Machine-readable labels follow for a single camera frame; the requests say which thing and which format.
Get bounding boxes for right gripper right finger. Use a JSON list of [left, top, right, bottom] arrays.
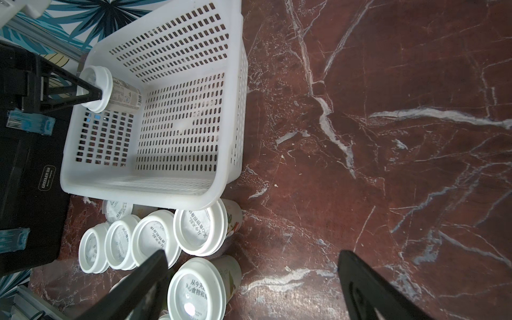
[[337, 250, 431, 319]]

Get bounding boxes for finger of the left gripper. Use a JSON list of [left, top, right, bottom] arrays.
[[23, 53, 103, 114]]

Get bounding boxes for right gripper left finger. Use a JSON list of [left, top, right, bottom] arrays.
[[78, 249, 169, 319]]

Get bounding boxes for yogurt cup white lid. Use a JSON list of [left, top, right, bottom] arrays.
[[75, 65, 143, 113]]

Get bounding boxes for yogurt cup green label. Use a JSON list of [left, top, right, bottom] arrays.
[[130, 209, 182, 269]]

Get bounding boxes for white perforated plastic basket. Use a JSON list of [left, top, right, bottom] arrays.
[[60, 1, 248, 210]]

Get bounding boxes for black plastic toolbox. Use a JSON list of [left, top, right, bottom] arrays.
[[1, 40, 72, 275]]

